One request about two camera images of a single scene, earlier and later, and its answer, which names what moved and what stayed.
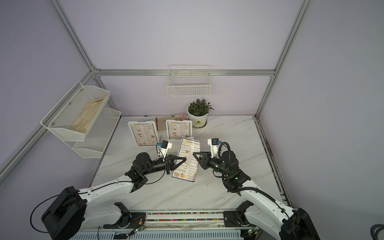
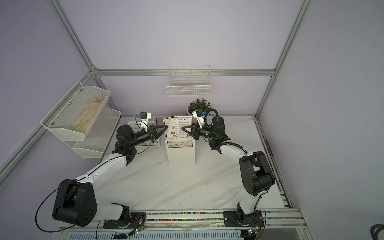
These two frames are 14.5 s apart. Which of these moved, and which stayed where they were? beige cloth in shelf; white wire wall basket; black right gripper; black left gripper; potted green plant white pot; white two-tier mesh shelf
Moved: black left gripper; black right gripper
Stayed: potted green plant white pot; beige cloth in shelf; white two-tier mesh shelf; white wire wall basket
